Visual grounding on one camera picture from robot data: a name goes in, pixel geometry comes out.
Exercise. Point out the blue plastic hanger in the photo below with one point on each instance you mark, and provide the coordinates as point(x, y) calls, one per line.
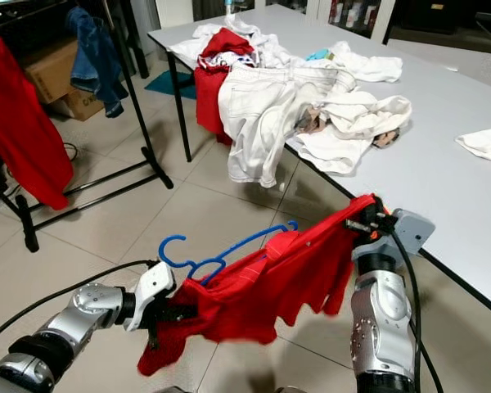
point(213, 262)

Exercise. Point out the plain red shirt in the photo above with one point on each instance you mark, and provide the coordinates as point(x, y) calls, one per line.
point(270, 278)

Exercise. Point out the white mesh jersey brown print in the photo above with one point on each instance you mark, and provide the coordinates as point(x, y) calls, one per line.
point(364, 113)

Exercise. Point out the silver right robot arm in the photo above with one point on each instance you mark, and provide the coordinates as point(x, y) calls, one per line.
point(380, 327)

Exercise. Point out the plain white t-shirt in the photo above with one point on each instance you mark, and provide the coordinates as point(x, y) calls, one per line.
point(484, 146)

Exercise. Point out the black metal clothes rack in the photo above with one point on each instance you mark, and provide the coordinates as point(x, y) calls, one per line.
point(29, 229)

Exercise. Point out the cream white jeans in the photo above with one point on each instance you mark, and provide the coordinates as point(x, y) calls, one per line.
point(266, 115)

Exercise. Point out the white garment with teal patch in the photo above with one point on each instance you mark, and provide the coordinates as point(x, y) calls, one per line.
point(370, 67)

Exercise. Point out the red polo shirt white collar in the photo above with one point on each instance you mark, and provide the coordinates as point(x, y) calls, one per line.
point(24, 123)

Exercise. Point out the white crumpled shirt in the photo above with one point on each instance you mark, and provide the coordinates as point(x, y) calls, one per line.
point(270, 51)

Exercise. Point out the red garment with white trim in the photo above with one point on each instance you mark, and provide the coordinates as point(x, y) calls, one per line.
point(211, 98)

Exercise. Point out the white glass door cabinet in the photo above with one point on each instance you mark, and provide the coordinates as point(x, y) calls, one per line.
point(389, 20)

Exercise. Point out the large brown cardboard box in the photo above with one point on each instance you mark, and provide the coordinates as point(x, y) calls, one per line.
point(53, 70)

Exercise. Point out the small printed cardboard box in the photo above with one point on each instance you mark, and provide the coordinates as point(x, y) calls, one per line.
point(83, 105)

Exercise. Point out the teal floor mat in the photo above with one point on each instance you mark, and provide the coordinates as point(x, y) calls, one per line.
point(170, 84)

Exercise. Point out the clear plastic water bottle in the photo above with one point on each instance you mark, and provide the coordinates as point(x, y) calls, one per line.
point(229, 6)

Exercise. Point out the blue denim garment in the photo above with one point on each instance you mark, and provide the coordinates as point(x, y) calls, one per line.
point(96, 57)

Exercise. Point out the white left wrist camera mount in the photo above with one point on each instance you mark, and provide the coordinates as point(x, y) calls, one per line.
point(151, 285)

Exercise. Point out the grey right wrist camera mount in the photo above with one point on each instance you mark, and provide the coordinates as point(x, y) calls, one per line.
point(413, 229)

